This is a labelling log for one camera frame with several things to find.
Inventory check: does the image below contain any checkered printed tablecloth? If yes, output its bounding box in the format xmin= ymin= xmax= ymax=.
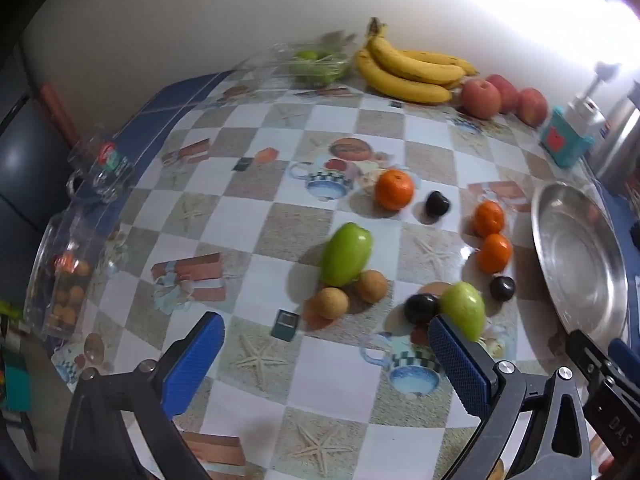
xmin=50 ymin=67 xmax=631 ymax=480

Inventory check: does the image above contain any glass cup with red-green label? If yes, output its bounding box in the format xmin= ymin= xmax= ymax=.
xmin=67 ymin=127 xmax=136 ymax=203

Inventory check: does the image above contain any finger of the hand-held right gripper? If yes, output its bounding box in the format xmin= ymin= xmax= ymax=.
xmin=565 ymin=330 xmax=613 ymax=391
xmin=607 ymin=337 xmax=640 ymax=393

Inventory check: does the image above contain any round dark plum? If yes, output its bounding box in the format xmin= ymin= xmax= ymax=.
xmin=403 ymin=293 xmax=441 ymax=324
xmin=489 ymin=275 xmax=516 ymax=302

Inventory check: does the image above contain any clear box of green fruit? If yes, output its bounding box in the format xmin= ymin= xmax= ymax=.
xmin=245 ymin=35 xmax=353 ymax=88

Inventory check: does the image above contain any clear plastic fruit container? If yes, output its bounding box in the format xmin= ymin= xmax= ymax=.
xmin=22 ymin=210 xmax=126 ymax=343

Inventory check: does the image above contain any teal plastic box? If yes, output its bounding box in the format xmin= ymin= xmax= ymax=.
xmin=539 ymin=106 xmax=593 ymax=169

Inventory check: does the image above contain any orange rod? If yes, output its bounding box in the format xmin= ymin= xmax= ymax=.
xmin=40 ymin=82 xmax=81 ymax=146

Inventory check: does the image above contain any stainless steel basin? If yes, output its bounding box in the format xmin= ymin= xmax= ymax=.
xmin=531 ymin=181 xmax=630 ymax=346

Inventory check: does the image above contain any yellow banana bunch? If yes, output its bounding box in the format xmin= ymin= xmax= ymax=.
xmin=354 ymin=16 xmax=478 ymax=106

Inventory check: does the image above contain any red apple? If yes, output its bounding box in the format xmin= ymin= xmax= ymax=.
xmin=460 ymin=78 xmax=502 ymax=121
xmin=515 ymin=87 xmax=549 ymax=127
xmin=486 ymin=74 xmax=520 ymax=113

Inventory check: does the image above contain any dark grey chair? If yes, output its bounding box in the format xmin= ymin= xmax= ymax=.
xmin=0 ymin=90 xmax=76 ymax=311

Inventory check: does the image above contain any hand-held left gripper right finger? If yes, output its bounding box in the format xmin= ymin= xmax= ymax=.
xmin=428 ymin=314 xmax=596 ymax=480

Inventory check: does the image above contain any brown round fruit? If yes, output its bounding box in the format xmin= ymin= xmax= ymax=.
xmin=311 ymin=287 xmax=349 ymax=320
xmin=354 ymin=269 xmax=388 ymax=304

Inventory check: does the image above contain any orange mandarin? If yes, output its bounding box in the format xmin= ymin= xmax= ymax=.
xmin=472 ymin=200 xmax=506 ymax=238
xmin=375 ymin=169 xmax=416 ymax=211
xmin=475 ymin=233 xmax=513 ymax=275

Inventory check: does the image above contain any heart-shaped dark plum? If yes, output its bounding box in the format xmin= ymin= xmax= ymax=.
xmin=425 ymin=190 xmax=451 ymax=219

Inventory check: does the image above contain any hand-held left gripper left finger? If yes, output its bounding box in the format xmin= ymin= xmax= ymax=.
xmin=59 ymin=311 xmax=226 ymax=480

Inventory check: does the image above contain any stainless steel kettle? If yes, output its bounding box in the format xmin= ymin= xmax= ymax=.
xmin=590 ymin=80 xmax=640 ymax=191

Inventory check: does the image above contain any green mango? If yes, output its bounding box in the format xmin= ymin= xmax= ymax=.
xmin=319 ymin=222 xmax=375 ymax=288
xmin=439 ymin=281 xmax=487 ymax=342

